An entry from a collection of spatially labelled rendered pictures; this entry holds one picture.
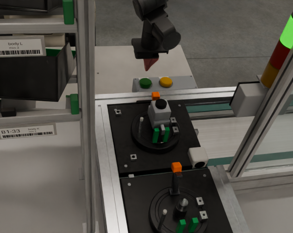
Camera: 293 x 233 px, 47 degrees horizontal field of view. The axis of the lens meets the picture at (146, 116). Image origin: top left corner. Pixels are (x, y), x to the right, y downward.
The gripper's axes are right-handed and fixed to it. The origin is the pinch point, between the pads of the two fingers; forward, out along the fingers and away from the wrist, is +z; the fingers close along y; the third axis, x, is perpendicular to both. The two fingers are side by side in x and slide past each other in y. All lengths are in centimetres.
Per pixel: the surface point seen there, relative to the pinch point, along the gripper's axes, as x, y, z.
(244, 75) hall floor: 101, 117, 103
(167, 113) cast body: -24.6, -0.6, -6.1
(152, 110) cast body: -22.5, -4.0, -5.4
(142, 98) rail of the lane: -7.1, -2.1, 6.3
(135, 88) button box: -2.0, -3.3, 6.9
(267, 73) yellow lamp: -34.2, 14.3, -27.3
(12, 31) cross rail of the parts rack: -42, -31, -44
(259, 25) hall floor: 172, 165, 105
